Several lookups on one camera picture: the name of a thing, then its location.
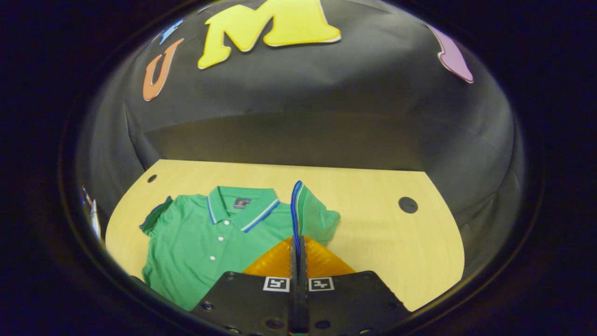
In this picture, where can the black backdrop cloth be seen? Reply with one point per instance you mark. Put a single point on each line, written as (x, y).
(326, 93)

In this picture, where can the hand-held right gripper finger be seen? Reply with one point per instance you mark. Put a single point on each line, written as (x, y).
(294, 261)
(303, 261)

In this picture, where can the green T-shirt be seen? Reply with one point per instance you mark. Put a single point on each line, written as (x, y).
(196, 242)

